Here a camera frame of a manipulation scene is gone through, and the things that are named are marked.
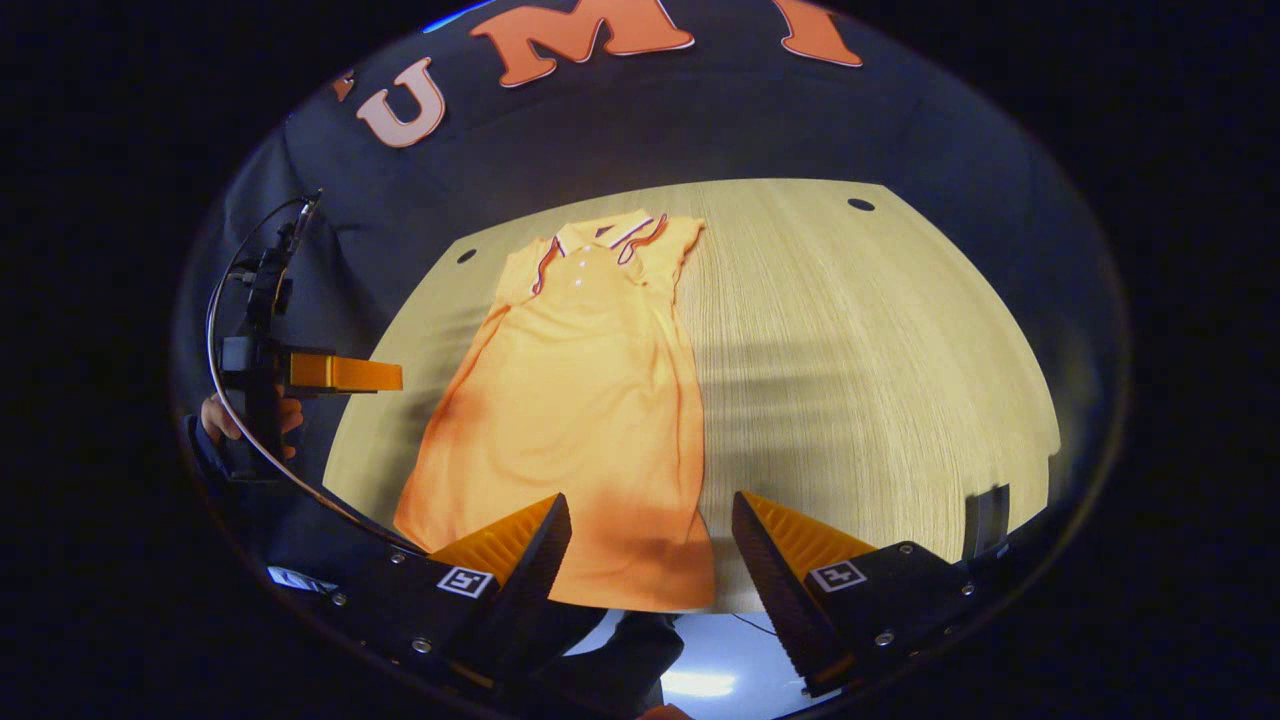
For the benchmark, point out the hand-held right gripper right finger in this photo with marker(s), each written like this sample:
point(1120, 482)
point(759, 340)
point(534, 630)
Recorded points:
point(780, 600)

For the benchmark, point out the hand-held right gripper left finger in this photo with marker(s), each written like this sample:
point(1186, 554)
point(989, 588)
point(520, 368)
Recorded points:
point(535, 590)

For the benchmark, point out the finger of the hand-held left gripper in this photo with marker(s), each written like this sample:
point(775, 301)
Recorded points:
point(345, 372)

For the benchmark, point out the orange polo T-shirt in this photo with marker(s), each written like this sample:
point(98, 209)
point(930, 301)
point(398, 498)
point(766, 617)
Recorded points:
point(580, 400)

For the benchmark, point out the person's leg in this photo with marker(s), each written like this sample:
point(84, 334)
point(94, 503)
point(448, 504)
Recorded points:
point(630, 650)

